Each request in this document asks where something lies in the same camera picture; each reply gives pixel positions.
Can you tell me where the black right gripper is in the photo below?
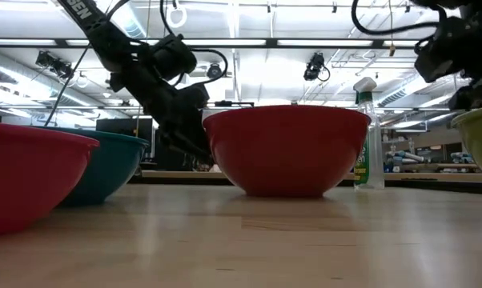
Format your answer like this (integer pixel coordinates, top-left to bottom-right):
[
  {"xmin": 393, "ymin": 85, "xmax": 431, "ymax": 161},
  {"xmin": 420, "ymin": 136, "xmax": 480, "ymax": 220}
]
[{"xmin": 448, "ymin": 3, "xmax": 482, "ymax": 112}]

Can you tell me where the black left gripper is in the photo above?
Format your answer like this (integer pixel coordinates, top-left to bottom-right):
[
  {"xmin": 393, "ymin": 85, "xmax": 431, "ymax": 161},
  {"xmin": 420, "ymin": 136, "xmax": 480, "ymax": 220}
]
[{"xmin": 120, "ymin": 63, "xmax": 215, "ymax": 165}]

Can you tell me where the green plastic bowl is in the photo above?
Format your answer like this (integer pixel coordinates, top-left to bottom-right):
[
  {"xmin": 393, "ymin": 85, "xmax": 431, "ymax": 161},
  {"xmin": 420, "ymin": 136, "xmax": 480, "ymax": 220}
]
[{"xmin": 450, "ymin": 102, "xmax": 482, "ymax": 186}]

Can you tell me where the black computer monitor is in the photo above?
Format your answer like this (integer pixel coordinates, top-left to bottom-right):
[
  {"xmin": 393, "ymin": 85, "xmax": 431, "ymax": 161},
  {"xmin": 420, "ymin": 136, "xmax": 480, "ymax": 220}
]
[{"xmin": 95, "ymin": 117, "xmax": 155, "ymax": 160}]

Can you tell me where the teal plastic bowl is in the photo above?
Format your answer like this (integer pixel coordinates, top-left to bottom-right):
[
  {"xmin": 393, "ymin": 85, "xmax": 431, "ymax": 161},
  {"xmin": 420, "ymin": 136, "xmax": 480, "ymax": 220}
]
[{"xmin": 32, "ymin": 126, "xmax": 151, "ymax": 208}]

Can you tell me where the wooden background workbench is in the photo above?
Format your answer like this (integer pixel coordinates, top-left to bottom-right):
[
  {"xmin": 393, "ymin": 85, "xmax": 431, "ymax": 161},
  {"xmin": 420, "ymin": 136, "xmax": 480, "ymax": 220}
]
[{"xmin": 139, "ymin": 169, "xmax": 482, "ymax": 186}]

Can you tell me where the clear spray bottle green label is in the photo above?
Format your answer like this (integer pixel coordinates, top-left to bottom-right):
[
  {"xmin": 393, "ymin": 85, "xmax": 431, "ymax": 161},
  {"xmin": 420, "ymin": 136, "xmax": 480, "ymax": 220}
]
[{"xmin": 352, "ymin": 76, "xmax": 386, "ymax": 190}]

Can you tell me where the large red plastic bowl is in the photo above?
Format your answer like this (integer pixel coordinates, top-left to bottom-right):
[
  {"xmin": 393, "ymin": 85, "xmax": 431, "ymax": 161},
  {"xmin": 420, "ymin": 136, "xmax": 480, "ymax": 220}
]
[{"xmin": 0, "ymin": 121, "xmax": 101, "ymax": 237}]

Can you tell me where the small black round ceiling camera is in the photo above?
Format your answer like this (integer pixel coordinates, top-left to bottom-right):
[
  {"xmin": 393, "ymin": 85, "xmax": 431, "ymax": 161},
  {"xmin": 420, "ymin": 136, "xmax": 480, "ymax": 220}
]
[{"xmin": 206, "ymin": 62, "xmax": 223, "ymax": 80}]

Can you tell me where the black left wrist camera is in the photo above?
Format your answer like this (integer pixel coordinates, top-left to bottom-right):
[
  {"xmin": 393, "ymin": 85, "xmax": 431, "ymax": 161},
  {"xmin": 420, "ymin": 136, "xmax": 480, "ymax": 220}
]
[{"xmin": 151, "ymin": 34, "xmax": 199, "ymax": 82}]

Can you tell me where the black left wrist camera cable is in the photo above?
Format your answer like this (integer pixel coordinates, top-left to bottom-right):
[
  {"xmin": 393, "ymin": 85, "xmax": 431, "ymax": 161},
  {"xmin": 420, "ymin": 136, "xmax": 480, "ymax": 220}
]
[{"xmin": 159, "ymin": 0, "xmax": 229, "ymax": 86}]

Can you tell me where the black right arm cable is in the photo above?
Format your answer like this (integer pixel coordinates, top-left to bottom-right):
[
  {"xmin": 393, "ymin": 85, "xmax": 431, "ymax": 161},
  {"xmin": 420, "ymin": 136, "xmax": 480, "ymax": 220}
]
[{"xmin": 350, "ymin": 0, "xmax": 440, "ymax": 37}]

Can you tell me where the white hanging ring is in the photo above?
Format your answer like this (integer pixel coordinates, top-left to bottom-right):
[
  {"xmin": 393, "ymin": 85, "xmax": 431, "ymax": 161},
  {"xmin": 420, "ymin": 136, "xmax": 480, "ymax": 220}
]
[{"xmin": 166, "ymin": 0, "xmax": 188, "ymax": 30}]

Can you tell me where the thin black hanging cable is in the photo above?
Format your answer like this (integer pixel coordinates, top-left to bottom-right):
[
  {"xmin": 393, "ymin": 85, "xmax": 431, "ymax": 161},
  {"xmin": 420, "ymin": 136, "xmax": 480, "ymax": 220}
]
[{"xmin": 43, "ymin": 0, "xmax": 131, "ymax": 128}]

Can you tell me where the black overhead camera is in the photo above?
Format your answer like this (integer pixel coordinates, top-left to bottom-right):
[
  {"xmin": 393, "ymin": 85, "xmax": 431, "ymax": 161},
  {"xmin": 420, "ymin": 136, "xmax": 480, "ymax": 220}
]
[
  {"xmin": 34, "ymin": 50, "xmax": 74, "ymax": 80},
  {"xmin": 303, "ymin": 51, "xmax": 331, "ymax": 82}
]

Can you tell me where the black horizontal frame bar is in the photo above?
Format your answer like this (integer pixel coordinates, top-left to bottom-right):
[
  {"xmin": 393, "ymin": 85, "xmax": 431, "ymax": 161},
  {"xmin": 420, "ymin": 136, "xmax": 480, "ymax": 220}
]
[{"xmin": 0, "ymin": 37, "xmax": 422, "ymax": 50}]

